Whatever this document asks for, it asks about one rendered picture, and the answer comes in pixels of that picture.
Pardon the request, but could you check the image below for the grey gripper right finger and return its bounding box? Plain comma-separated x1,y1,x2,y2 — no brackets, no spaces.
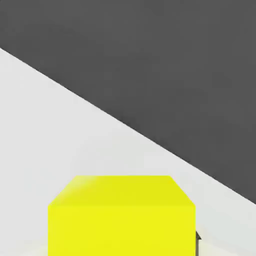
194,230,225,256

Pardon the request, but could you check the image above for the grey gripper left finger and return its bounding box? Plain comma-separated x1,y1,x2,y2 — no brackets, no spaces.
29,244,49,256

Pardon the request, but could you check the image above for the small yellow cube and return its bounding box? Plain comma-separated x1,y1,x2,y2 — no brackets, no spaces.
47,174,196,256

